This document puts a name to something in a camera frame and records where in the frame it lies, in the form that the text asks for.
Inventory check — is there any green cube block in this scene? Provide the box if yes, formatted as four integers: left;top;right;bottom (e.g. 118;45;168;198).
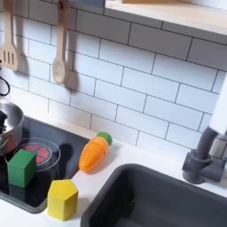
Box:
7;148;37;189

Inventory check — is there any yellow pentagon block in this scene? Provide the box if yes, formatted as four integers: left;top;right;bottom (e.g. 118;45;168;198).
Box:
47;178;79;222

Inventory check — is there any steel pot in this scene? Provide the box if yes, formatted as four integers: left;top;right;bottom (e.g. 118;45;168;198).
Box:
0;98;26;157

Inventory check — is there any black stove cooktop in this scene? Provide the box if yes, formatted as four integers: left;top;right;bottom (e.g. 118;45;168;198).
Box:
0;116;90;215

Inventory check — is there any wooden spoon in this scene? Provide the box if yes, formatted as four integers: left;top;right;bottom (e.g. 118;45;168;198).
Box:
52;0;72;86

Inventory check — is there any wooden slotted spatula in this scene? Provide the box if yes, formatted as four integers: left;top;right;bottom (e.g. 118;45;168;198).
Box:
0;0;20;72

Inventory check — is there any orange toy carrot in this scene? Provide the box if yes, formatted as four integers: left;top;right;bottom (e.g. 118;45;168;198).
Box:
78;131;114;174

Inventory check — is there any dark grey sink basin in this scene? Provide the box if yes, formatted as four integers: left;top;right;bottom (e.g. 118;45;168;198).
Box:
80;163;227;227

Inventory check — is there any light wooden cabinet shelf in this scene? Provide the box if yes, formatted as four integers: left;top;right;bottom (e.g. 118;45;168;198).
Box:
105;0;227;38

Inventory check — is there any grey tap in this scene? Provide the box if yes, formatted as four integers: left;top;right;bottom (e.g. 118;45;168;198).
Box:
181;126;227;184

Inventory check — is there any white blurred bar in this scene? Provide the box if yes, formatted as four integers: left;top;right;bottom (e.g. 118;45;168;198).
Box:
207;72;227;136

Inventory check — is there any thin black cable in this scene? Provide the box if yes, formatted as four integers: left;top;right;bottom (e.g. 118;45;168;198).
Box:
0;60;12;98

